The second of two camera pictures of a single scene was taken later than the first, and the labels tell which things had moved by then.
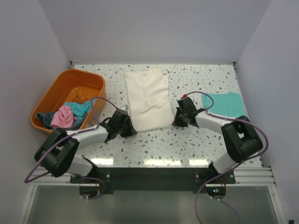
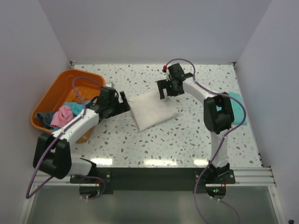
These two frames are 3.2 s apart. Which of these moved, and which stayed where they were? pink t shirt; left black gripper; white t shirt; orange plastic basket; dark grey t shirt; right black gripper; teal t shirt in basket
Moved: left black gripper; white t shirt; right black gripper
Stayed: orange plastic basket; pink t shirt; dark grey t shirt; teal t shirt in basket
